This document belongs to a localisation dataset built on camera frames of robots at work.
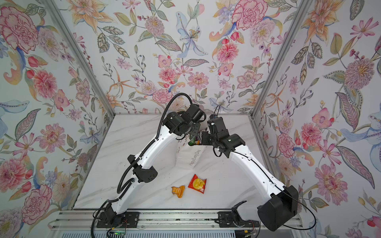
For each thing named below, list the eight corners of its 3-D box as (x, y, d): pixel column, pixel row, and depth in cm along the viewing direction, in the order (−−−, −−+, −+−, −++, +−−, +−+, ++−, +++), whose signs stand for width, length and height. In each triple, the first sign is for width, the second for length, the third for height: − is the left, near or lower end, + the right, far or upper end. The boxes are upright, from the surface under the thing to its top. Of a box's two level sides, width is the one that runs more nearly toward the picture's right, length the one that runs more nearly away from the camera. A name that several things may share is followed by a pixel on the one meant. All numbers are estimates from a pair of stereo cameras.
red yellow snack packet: (188, 187, 86) (188, 185, 84) (193, 175, 91) (193, 173, 89) (203, 193, 84) (203, 192, 82) (207, 181, 88) (208, 179, 86)
